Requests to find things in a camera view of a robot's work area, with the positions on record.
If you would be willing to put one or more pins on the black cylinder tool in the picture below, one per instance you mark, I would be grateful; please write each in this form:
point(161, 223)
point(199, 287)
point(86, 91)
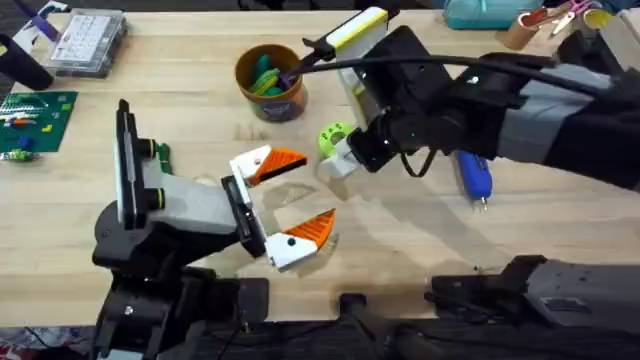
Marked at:
point(25, 65)

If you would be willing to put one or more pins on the white box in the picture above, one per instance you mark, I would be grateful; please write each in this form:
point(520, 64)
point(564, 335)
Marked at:
point(622, 35)

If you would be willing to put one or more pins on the left wrist upright plate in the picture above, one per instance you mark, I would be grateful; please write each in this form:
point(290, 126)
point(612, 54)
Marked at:
point(125, 165)

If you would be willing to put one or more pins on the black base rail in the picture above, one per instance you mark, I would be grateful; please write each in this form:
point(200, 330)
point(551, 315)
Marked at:
point(310, 345)

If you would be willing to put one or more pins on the green board with blocks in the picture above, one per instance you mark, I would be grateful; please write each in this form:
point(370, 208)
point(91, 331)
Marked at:
point(50, 130)

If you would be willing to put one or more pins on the wrist upright plate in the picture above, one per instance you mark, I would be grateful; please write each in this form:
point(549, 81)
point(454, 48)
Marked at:
point(125, 165)
point(360, 30)

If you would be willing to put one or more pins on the tan cup with utensils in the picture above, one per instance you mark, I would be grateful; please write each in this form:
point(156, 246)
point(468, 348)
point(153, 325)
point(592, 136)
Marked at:
point(520, 30)

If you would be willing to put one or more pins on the green toy vegetable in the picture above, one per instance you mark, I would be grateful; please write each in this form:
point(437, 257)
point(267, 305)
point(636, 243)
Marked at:
point(164, 157)

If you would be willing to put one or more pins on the clear plastic parts box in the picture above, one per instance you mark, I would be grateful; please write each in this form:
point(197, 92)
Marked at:
point(87, 42)

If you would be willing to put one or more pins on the green disc with holes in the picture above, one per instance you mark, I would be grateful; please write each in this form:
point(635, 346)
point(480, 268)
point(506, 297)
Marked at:
point(327, 135)

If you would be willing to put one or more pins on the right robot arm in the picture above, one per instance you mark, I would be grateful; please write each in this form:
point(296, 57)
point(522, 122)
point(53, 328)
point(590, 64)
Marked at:
point(550, 120)

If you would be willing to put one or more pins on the yellow tape roll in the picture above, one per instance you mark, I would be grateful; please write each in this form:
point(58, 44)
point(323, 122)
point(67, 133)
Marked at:
point(597, 19)

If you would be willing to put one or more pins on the blue electric screwdriver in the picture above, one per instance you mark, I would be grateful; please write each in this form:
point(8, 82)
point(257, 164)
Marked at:
point(475, 177)

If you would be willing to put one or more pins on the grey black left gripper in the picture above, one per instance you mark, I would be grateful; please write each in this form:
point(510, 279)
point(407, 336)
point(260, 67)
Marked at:
point(195, 205)

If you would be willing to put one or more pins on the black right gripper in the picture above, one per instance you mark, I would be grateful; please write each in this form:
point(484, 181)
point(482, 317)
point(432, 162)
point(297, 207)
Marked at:
point(415, 110)

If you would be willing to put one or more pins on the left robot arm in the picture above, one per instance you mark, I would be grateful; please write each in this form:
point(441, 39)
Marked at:
point(150, 315)

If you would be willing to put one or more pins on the right wrist upright plate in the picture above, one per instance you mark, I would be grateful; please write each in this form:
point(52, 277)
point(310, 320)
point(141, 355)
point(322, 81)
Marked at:
point(360, 30)

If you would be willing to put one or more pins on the teal zip pouch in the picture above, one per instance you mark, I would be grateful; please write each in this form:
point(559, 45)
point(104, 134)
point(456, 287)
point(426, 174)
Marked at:
point(490, 15)

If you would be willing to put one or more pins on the brown tub with toys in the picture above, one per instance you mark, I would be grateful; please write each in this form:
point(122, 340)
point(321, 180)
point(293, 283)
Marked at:
point(280, 107)

